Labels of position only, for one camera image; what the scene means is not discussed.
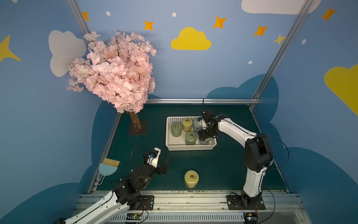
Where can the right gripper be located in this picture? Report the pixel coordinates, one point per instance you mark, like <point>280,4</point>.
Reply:
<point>205,133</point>

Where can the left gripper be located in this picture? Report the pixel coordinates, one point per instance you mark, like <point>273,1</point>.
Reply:
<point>160,169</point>

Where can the yellow canister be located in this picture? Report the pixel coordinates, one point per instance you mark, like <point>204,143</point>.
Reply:
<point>191,179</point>
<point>187,124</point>

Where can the white perforated plastic basket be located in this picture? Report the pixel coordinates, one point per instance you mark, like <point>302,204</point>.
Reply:
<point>178,143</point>

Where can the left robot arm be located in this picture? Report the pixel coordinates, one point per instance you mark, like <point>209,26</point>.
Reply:
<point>123,197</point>

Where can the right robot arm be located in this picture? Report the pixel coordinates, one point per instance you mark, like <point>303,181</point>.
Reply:
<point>257,152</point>

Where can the blue hand brush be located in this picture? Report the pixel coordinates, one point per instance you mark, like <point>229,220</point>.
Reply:
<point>106,168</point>

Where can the pink cherry blossom tree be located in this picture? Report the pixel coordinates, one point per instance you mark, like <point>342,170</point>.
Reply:
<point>119,72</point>

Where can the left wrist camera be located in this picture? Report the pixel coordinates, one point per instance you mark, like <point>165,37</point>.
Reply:
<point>152,157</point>

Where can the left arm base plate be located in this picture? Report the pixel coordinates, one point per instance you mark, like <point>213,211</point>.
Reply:
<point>145,202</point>

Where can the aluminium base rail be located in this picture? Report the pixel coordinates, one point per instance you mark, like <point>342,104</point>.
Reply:
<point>185,207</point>

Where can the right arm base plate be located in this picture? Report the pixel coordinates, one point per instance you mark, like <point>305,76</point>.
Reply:
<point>238,202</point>

